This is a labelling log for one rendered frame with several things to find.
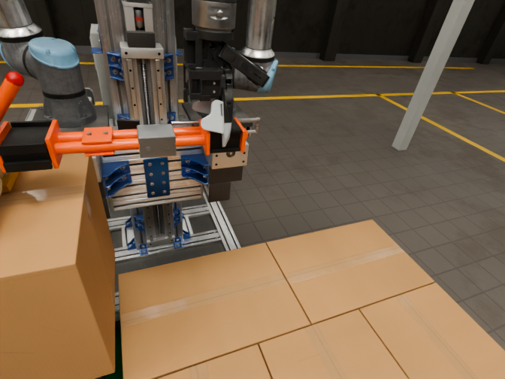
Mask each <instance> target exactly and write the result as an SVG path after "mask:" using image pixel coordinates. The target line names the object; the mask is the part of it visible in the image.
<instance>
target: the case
mask: <svg viewBox="0 0 505 379"><path fill-rule="evenodd" d="M52 165H53V163H52ZM114 372H115V251H114V248H113V242H112V238H111V235H110V230H109V226H108V222H107V217H106V213H105V210H104V204H103V201H102V197H101V192H100V189H99V185H98V179H97V176H96V173H95V167H94V163H93V160H92V157H91V156H85V153H70V154H62V159H61V162H60V165H59V168H54V167H53V169H47V170H38V171H20V172H19V174H18V176H17V179H16V180H15V182H14V185H13V187H12V189H11V191H10V192H8V193H1V196H0V379H94V378H97V377H101V376H105V375H107V374H112V373H114Z"/></svg>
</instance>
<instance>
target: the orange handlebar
mask: <svg viewBox="0 0 505 379"><path fill-rule="evenodd" d="M173 130H174V134H175V136H176V143H175V144H176V147H184V146H195V145H205V137H204V135H202V134H201V127H200V126H189V127H173ZM58 138H59V142H56V143H55V151H56V154H57V155H59V154H70V153H85V156H105V155H114V151H116V150H138V149H139V147H140V145H139V143H138V132H137V129H122V130H113V127H112V126H110V127H92V128H84V131H83V132H59V133H58Z"/></svg>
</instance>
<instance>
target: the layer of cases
mask: <svg viewBox="0 0 505 379"><path fill-rule="evenodd" d="M118 284H119V315H120V331H121V347H122V379H505V350H504V349H503V348H502V347H501V346H500V345H499V344H498V343H497V342H496V341H495V340H494V339H493V338H492V337H491V336H490V335H489V334H488V333H487V332H486V331H485V330H483V329H482V328H481V327H480V326H479V325H478V324H477V323H476V322H475V321H474V320H473V319H472V318H471V317H470V316H469V315H468V314H467V313H466V312H465V311H464V310H463V309H462V308H461V307H460V306H459V305H458V304H457V303H456V302H455V301H454V300H453V299H452V298H451V297H450V296H449V295H448V294H447V293H446V292H445V291H444V290H443V289H442V288H441V287H440V286H439V285H438V284H437V283H434V280H433V279H432V278H431V277H430V276H429V275H428V274H427V273H426V272H425V271H424V270H423V269H422V268H421V267H420V266H419V265H418V264H417V263H416V262H415V261H414V260H413V259H412V258H411V257H410V256H409V255H408V254H407V253H406V252H405V251H404V250H403V249H402V248H401V247H400V246H398V245H397V244H396V243H395V242H394V241H393V240H392V239H391V238H390V237H389V236H388V235H387V234H386V233H385V232H384V231H383V230H382V229H381V228H380V227H379V226H378V225H377V224H376V223H375V222H374V221H373V220H367V221H363V222H359V223H353V224H349V225H345V226H339V227H335V228H331V229H325V230H321V231H318V232H311V233H307V234H303V235H297V236H294V237H290V238H284V239H280V240H276V241H269V242H267V243H262V244H256V245H252V246H248V247H242V248H238V249H234V250H228V251H224V252H221V253H214V254H210V255H206V256H200V257H196V258H193V259H186V260H183V261H179V262H172V263H168V264H165V265H158V266H155V267H151V268H145V269H141V270H137V271H130V272H127V273H123V274H118Z"/></svg>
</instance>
